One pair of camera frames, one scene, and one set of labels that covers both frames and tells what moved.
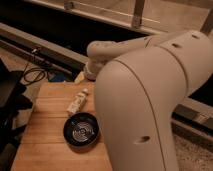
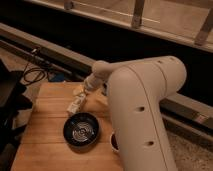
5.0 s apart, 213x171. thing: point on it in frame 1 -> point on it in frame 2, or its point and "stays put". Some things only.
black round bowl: x=81 y=129 stays put
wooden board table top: x=44 y=146 stays put
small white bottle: x=77 y=102 stays put
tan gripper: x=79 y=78 -> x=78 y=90
